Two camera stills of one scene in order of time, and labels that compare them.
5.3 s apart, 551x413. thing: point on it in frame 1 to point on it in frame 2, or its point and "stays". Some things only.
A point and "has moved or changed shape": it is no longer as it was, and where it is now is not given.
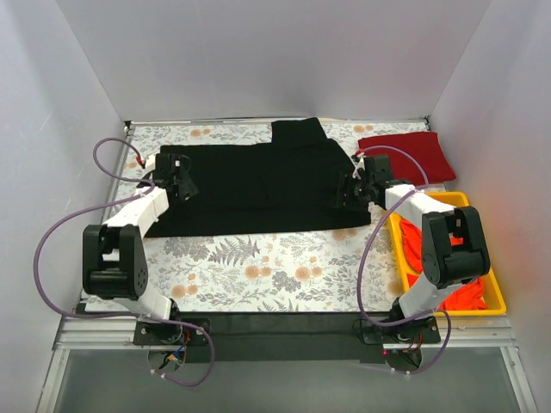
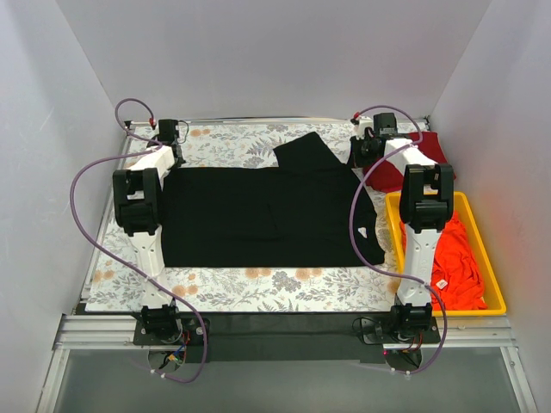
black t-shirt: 293,182 has moved or changed shape
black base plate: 285,337 stays
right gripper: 349,192 to 362,149
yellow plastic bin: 494,300 stays
